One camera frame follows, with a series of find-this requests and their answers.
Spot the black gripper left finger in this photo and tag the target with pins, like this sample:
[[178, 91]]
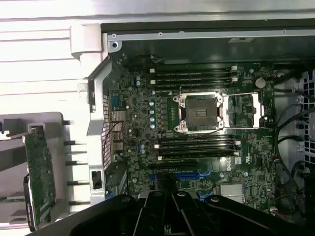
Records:
[[147, 216]]

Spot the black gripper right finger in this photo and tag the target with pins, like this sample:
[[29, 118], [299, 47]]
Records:
[[192, 216]]

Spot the short blue expansion slot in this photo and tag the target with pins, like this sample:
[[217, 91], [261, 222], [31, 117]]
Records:
[[204, 194]]

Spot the long blue expansion slot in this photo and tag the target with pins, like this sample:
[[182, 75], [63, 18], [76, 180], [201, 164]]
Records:
[[189, 175]]

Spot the silver chipset heatsink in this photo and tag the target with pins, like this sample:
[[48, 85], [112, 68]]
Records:
[[231, 190]]

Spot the black expansion slot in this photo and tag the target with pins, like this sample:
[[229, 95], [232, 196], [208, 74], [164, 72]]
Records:
[[172, 165]]

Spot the black RAM slot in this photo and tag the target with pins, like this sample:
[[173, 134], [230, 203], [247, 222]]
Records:
[[192, 86], [192, 75], [197, 157], [197, 146], [197, 140], [197, 151], [192, 80], [192, 69]]

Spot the green motherboard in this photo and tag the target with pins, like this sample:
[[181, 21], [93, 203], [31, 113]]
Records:
[[133, 157]]

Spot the CPU socket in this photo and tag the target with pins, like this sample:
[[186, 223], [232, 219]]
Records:
[[200, 113]]

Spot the grey parts rack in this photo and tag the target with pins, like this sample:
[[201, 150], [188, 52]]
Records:
[[57, 147]]

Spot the silver socket cover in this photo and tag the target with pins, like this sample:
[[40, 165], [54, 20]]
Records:
[[256, 110]]

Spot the thin metal locking lever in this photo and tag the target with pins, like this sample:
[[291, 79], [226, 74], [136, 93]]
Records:
[[180, 91]]

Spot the green RAM stick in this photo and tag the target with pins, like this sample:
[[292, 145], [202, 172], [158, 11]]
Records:
[[12, 199]]

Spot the silver coin cell battery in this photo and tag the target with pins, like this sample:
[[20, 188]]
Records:
[[260, 82]]

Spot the grey metal disk bay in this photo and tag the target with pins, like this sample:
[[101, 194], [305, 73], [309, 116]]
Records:
[[310, 123]]

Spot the black grey PC case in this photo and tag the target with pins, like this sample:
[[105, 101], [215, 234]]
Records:
[[197, 34]]

